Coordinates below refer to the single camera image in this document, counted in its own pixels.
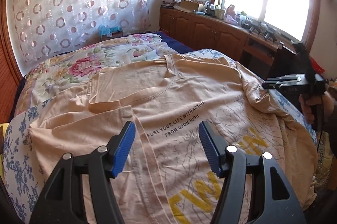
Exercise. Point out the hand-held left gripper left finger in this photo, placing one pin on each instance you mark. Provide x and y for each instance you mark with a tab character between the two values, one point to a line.
123	150

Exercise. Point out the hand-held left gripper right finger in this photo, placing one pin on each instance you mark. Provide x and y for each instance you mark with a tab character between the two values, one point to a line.
209	147

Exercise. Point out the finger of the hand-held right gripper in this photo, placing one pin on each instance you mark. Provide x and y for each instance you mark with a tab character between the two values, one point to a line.
284	79
281	85

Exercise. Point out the beige printed t-shirt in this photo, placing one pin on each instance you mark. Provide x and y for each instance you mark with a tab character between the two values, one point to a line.
171	97

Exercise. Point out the person's right hand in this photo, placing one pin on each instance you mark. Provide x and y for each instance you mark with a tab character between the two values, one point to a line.
305	108

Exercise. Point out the red cloth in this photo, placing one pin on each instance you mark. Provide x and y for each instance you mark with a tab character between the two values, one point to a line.
318	66

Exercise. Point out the black tools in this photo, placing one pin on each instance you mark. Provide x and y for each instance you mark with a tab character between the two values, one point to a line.
263	30

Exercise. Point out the gold patterned cloth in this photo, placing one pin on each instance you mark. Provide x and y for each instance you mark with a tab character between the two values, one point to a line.
326	161

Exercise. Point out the pink bag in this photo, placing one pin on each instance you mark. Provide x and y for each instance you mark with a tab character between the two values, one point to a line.
232	13

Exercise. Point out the wooden cabinet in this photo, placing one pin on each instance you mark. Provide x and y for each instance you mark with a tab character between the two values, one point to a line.
205	26

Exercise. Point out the pink floral quilt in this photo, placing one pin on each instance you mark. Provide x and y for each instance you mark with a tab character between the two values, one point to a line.
79	66

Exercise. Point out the blue floral white blanket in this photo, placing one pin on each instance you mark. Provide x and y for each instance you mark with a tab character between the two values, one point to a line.
18	161

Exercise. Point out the dark blue bedsheet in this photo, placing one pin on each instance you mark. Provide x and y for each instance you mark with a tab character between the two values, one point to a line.
179	44

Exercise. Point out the cardboard box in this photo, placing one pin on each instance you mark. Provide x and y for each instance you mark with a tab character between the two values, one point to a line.
191	5

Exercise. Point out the teal plastic package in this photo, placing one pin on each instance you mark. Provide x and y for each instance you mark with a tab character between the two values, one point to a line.
109	30

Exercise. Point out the yellow plush toy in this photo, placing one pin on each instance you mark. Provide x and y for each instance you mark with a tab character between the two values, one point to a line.
1	163

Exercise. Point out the stack of books and papers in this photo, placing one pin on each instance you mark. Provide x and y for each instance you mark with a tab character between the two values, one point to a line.
169	1

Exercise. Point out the slatted wooden door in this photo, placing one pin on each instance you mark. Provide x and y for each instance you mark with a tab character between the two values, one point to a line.
6	69

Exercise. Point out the sheer circle-pattern curtain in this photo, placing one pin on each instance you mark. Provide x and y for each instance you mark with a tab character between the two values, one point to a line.
79	3

